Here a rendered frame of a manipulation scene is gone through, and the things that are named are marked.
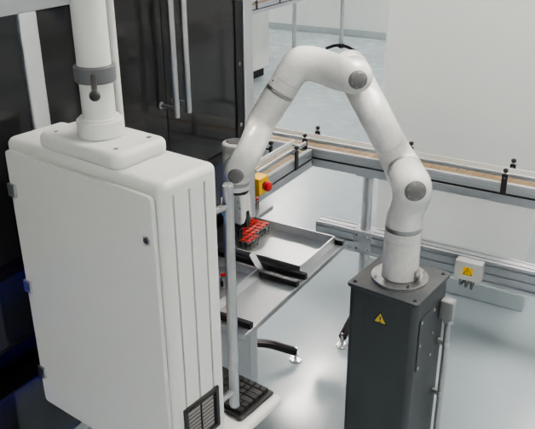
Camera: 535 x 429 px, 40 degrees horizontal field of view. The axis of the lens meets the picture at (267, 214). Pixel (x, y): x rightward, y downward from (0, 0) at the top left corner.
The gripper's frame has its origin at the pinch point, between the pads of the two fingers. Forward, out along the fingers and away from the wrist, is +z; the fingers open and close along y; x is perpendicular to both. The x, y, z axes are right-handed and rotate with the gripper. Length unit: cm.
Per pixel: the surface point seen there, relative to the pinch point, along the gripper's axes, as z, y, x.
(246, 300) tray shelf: 15.5, 13.9, -9.0
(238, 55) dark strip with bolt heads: -49, -28, 27
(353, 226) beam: 49, -42, 110
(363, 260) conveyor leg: 65, -35, 111
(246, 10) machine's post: -64, -29, 32
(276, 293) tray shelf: 15.5, 17.0, 1.0
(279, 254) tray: 15.3, -0.7, 19.8
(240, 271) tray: 14.9, -0.9, 1.6
